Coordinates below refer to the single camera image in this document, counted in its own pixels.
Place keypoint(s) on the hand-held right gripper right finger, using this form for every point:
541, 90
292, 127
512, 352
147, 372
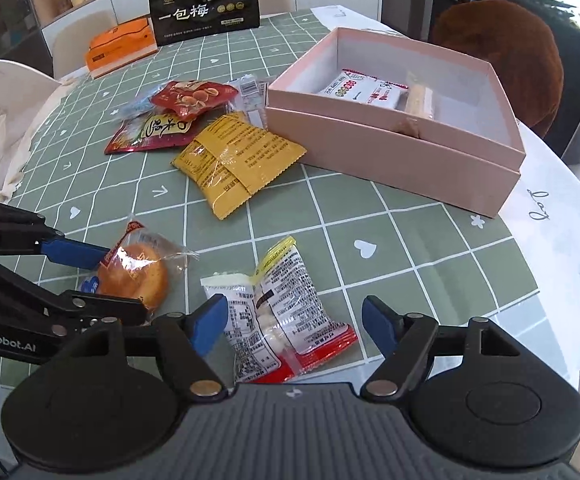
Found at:
377, 327

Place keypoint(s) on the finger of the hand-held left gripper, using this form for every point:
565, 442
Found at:
99, 308
72, 254

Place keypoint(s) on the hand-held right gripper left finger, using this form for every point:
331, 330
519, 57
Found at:
209, 325

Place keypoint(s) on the bread bun packet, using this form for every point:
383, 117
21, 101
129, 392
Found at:
134, 270

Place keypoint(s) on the white candy packet red edge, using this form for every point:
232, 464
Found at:
280, 320

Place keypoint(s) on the pink cardboard box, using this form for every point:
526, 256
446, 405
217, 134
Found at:
395, 170

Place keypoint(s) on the blue snack packet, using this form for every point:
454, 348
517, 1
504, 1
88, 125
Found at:
137, 106

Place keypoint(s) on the yellow snack packet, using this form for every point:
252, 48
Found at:
240, 160

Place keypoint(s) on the red egg snack packet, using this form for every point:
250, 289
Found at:
189, 97

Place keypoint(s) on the clear plastic snack packet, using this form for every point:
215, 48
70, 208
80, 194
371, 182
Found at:
250, 97

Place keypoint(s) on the green checked tablecloth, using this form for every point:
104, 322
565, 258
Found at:
420, 240

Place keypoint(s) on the dark red snack packet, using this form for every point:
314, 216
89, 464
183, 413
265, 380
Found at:
144, 135

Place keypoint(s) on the white script tablecloth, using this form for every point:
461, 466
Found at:
560, 240

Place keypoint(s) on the orange box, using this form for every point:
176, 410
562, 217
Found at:
119, 42

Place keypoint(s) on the beige biscuit packet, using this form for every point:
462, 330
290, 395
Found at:
416, 102

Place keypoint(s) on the white snack packet red print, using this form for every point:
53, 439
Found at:
355, 90

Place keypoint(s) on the black plum gift box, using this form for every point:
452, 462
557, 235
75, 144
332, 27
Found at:
204, 15

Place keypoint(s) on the brown plush chair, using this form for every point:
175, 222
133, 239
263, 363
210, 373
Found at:
510, 60

